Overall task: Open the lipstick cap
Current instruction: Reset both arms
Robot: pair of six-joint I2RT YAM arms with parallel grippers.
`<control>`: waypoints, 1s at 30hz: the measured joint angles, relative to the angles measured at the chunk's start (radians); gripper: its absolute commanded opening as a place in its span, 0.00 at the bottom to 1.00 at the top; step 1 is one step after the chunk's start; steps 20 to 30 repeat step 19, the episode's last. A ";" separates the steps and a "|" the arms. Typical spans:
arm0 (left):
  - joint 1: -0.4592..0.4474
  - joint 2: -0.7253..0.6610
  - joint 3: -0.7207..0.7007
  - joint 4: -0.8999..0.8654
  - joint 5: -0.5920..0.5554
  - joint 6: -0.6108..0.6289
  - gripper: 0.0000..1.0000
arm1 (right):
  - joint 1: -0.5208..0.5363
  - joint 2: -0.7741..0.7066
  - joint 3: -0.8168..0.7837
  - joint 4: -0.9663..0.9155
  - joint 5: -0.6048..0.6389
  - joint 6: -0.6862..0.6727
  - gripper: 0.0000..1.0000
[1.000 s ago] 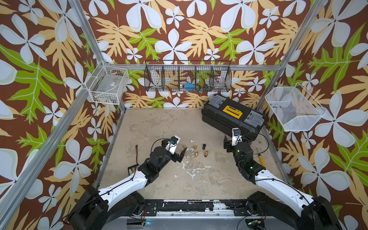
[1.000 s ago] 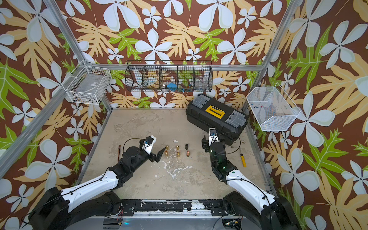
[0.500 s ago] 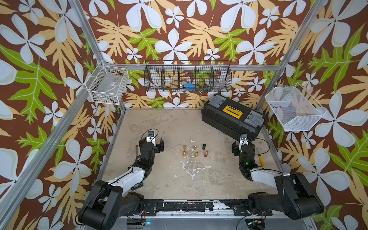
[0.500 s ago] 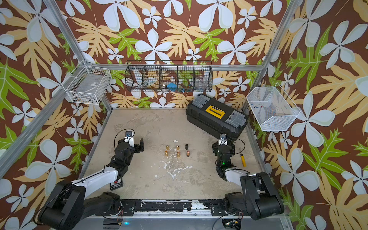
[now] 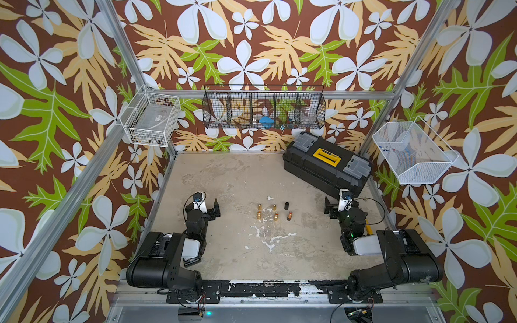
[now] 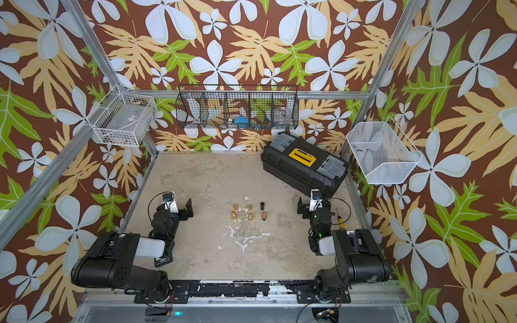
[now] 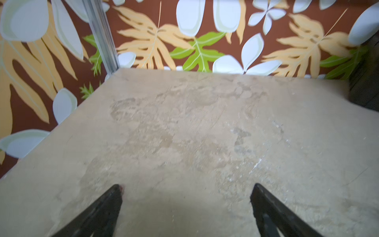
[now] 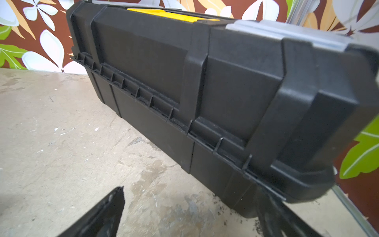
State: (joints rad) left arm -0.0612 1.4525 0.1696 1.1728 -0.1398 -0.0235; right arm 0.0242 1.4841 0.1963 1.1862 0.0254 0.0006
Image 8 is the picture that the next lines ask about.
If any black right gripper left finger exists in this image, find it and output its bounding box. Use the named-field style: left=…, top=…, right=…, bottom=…
left=59, top=187, right=125, bottom=237

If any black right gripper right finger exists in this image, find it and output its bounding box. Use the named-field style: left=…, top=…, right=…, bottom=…
left=256, top=188, right=322, bottom=237

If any black plastic toolbox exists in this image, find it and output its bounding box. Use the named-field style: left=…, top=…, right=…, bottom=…
left=67, top=1, right=379, bottom=218

